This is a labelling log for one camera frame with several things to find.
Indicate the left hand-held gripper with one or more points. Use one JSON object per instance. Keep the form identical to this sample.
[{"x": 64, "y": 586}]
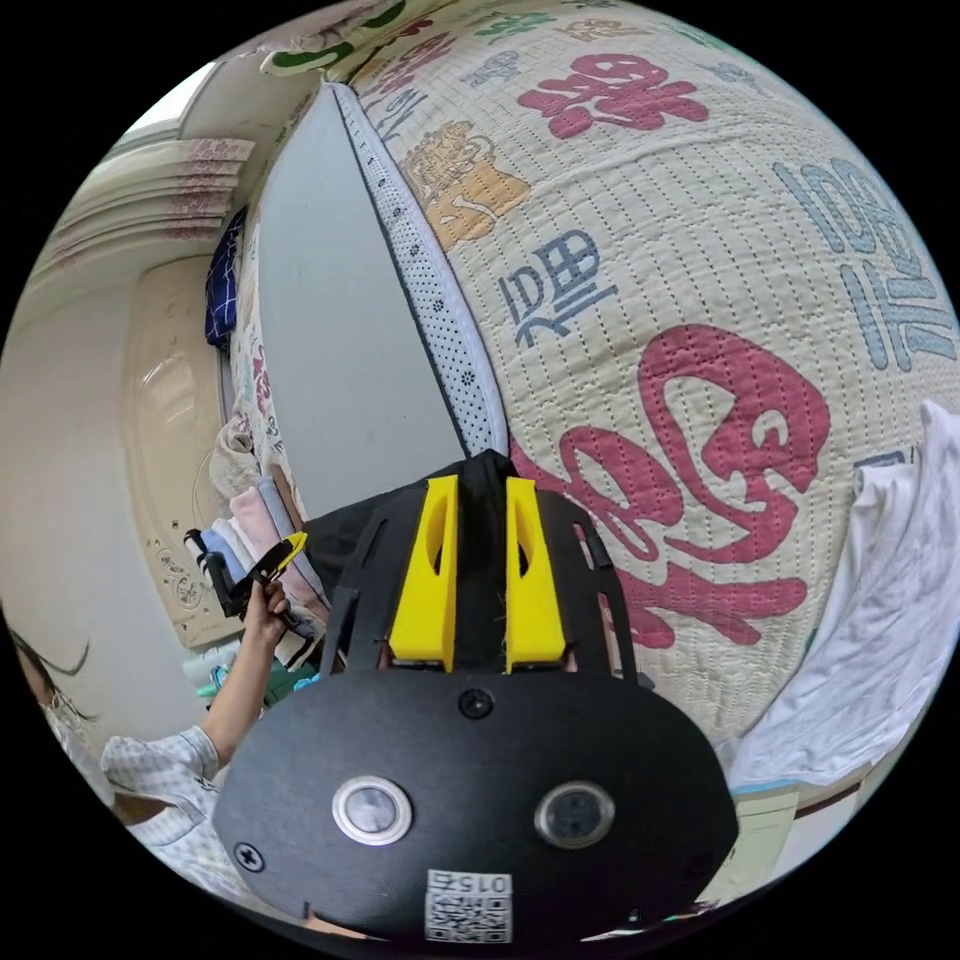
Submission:
[{"x": 246, "y": 586}]

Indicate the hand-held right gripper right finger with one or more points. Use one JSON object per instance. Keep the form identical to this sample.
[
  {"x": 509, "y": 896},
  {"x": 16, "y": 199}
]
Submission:
[{"x": 534, "y": 600}]

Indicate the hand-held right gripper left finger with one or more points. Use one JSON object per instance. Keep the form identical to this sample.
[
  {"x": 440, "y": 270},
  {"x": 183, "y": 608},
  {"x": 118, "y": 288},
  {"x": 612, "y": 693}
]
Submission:
[{"x": 420, "y": 592}]

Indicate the black short sleeve shirt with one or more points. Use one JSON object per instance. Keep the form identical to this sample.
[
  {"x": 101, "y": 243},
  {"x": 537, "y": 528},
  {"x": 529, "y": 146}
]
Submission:
[{"x": 339, "y": 538}]

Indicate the person's left forearm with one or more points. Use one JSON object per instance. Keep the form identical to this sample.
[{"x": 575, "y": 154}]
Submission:
[{"x": 236, "y": 694}]

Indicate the person's left hand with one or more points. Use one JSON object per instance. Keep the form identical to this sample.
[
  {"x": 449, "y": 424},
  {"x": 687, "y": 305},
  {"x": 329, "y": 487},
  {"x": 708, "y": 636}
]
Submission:
[{"x": 268, "y": 611}]

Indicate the pile of clothes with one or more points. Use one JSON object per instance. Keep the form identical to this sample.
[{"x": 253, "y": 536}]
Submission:
[{"x": 251, "y": 525}]

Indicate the beige ornamented cupboard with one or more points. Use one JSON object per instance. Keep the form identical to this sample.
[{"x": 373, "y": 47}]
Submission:
[{"x": 169, "y": 450}]

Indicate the person's body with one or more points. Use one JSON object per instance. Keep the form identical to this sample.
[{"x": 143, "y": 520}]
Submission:
[{"x": 127, "y": 780}]

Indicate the blue checked cloth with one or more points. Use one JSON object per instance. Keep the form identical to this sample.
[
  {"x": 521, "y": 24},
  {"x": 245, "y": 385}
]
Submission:
[{"x": 225, "y": 281}]

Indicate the white garment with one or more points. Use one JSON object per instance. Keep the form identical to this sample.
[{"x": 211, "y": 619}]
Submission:
[{"x": 870, "y": 630}]

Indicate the bed with printed quilt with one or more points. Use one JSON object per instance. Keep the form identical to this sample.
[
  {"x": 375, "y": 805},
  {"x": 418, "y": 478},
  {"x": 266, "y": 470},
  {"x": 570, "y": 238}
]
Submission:
[{"x": 660, "y": 247}]

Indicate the pleated curtain with pink print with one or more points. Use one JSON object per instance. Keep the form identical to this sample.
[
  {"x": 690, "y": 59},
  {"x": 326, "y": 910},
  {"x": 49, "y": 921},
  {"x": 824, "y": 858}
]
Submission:
[{"x": 142, "y": 199}]

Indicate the window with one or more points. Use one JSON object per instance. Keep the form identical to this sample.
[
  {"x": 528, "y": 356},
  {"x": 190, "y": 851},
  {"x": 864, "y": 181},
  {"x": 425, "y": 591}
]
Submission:
[{"x": 161, "y": 101}]

